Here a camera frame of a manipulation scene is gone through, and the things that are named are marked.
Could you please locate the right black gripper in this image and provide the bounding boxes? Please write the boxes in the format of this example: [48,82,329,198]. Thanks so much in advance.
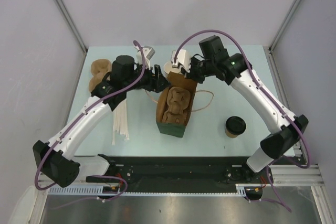
[181,56,215,84]

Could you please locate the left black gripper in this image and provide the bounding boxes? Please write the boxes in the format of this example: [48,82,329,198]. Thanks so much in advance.
[123,60,171,93]

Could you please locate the green paper bag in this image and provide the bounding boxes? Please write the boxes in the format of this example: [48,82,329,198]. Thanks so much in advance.
[154,72,201,138]

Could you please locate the single brown pulp carrier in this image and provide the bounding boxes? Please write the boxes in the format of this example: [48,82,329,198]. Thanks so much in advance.
[162,87,191,125]

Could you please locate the black cup lid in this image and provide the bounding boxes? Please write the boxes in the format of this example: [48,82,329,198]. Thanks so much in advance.
[225,116,246,132]

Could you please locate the brown paper cup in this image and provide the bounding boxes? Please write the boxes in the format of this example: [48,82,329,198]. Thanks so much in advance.
[225,128,243,138]

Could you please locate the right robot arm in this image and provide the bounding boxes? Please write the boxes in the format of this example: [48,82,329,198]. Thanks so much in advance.
[185,35,309,183]

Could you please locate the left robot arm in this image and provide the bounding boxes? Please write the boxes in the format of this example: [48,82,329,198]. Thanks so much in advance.
[33,55,170,187]

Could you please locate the stack of brown paper cups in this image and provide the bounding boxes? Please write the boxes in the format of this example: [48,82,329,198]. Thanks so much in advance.
[163,61,174,77]

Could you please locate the white wrapped straws bundle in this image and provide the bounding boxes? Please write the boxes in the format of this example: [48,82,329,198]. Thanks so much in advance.
[112,99,130,145]

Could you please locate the brown pulp cup carriers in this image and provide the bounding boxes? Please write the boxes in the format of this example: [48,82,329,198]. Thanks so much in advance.
[89,59,112,92]

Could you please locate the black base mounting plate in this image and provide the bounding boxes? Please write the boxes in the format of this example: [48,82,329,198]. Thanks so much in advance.
[86,155,272,194]

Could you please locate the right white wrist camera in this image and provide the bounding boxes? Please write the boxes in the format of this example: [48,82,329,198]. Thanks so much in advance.
[171,49,192,73]

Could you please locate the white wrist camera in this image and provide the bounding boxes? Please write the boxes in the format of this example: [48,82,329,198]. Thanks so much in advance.
[133,46,155,70]
[171,49,192,73]

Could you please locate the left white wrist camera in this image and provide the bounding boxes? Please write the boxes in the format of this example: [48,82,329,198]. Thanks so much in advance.
[133,46,155,70]

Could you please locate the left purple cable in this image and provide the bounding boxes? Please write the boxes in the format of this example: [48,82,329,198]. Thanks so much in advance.
[35,40,145,206]

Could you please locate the purple cable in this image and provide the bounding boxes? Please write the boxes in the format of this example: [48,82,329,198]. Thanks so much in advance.
[175,29,310,213]
[35,40,145,206]

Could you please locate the white slotted cable duct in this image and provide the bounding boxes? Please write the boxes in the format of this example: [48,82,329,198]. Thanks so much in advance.
[48,184,247,197]

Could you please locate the aluminium frame rail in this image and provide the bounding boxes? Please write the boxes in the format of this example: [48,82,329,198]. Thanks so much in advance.
[36,47,336,224]

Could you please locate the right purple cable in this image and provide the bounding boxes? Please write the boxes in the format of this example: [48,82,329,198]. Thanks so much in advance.
[175,29,310,213]

